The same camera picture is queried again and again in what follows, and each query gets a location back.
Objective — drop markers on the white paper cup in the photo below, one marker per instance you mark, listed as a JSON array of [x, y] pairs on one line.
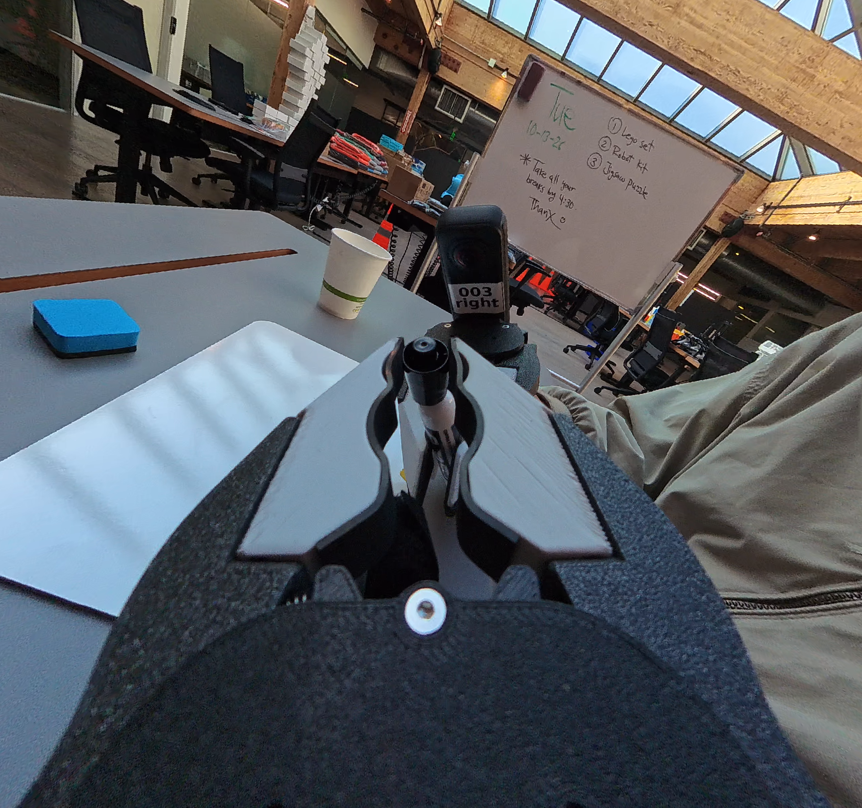
[[350, 269]]

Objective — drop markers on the dark office desk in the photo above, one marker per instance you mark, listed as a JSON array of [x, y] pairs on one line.
[[168, 90]]

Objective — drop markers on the large whiteboard on stand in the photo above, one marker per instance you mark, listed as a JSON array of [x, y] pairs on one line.
[[606, 181]]

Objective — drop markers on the stack of white boxes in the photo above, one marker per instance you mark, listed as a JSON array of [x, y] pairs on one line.
[[303, 67]]

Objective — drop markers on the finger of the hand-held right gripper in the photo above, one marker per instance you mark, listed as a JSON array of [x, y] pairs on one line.
[[458, 478], [412, 444]]

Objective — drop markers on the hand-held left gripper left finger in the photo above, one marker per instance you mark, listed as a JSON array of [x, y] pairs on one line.
[[303, 484]]

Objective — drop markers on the blue board eraser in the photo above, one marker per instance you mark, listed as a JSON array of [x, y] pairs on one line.
[[84, 323]]

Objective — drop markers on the blue plastic jug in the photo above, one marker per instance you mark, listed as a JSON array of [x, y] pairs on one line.
[[454, 189]]

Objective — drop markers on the dark red board eraser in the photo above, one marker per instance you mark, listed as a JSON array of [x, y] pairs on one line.
[[532, 80]]

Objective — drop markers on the orange traffic cone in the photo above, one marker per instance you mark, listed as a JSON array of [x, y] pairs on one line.
[[384, 235]]

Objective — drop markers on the beige jacket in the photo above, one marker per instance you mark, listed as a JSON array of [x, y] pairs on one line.
[[774, 518]]

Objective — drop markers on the small white dry-erase board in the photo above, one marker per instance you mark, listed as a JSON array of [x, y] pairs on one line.
[[135, 471]]

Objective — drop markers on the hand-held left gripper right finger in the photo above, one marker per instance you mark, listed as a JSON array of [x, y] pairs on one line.
[[539, 484]]

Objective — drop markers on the cardboard box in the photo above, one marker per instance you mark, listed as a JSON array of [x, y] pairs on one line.
[[407, 183]]

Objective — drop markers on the pile of colourful packets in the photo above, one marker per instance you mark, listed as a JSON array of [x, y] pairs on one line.
[[357, 151]]

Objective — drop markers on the black office chair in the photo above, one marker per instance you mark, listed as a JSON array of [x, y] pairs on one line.
[[111, 33], [646, 350], [229, 80]]

